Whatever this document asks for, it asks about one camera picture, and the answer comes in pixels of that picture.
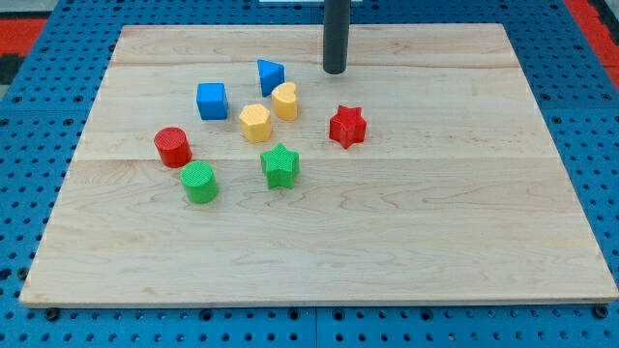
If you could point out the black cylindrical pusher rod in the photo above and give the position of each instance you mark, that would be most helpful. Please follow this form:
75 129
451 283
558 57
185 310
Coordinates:
335 35

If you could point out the red star block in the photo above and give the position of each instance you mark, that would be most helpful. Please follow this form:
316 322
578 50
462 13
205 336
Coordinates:
348 126

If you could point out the green star block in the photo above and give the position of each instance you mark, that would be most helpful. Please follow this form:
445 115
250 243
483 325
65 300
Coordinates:
280 167

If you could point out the wooden board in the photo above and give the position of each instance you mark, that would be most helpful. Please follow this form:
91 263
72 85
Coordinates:
457 196

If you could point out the blue triangle block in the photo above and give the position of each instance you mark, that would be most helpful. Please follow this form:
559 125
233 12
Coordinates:
271 75

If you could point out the yellow heart block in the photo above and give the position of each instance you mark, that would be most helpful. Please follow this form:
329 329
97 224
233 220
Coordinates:
285 102

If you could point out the yellow hexagon block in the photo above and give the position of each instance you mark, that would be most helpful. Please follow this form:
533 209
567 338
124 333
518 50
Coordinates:
256 123

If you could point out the blue cube block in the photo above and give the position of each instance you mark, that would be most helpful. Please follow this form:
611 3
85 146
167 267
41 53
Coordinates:
211 101

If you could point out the red cylinder block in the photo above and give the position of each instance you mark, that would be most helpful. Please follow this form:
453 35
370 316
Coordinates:
173 147

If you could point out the green cylinder block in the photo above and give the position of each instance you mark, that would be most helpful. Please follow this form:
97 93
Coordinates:
199 182

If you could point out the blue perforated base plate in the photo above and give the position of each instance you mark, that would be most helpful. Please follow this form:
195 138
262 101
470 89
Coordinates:
44 110

